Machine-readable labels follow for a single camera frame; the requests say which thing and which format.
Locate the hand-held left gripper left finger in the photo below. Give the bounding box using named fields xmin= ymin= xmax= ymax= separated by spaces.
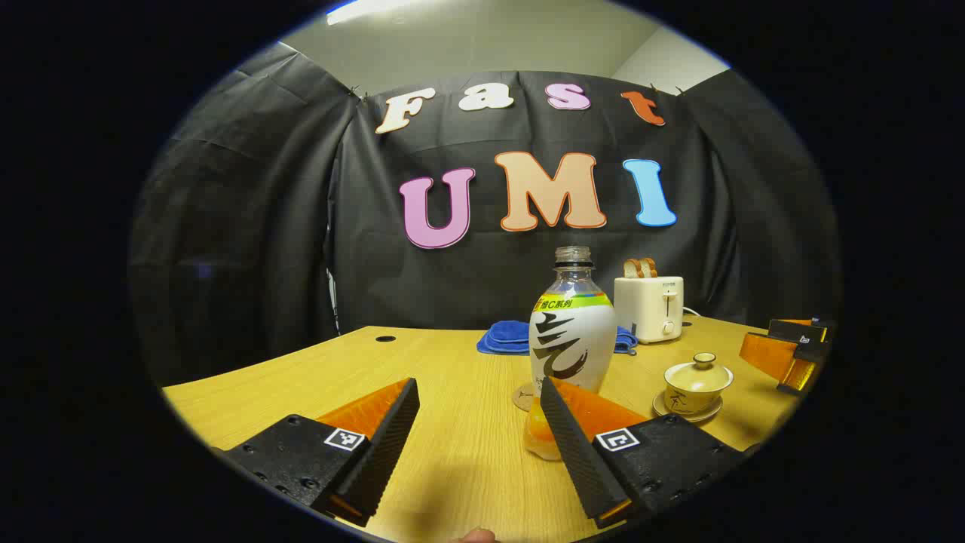
xmin=215 ymin=377 xmax=421 ymax=529

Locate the beige teacup lid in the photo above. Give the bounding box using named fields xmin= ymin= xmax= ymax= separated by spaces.
xmin=668 ymin=352 xmax=730 ymax=384

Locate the cream toaster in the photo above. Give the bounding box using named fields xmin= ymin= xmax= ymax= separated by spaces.
xmin=614 ymin=276 xmax=685 ymax=345

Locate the blue towel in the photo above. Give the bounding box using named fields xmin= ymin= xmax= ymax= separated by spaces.
xmin=476 ymin=321 xmax=639 ymax=356

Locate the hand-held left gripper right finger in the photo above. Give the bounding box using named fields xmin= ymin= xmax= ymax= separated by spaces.
xmin=539 ymin=376 xmax=747 ymax=529

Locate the black backdrop cloth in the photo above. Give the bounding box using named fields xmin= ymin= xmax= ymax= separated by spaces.
xmin=128 ymin=41 xmax=841 ymax=385

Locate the white label water bottle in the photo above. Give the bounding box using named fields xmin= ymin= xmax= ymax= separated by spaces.
xmin=524 ymin=247 xmax=619 ymax=461

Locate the beige saucer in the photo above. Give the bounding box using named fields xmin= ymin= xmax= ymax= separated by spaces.
xmin=653 ymin=392 xmax=724 ymax=424

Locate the beige teacup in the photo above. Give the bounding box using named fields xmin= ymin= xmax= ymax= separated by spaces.
xmin=663 ymin=370 xmax=734 ymax=416

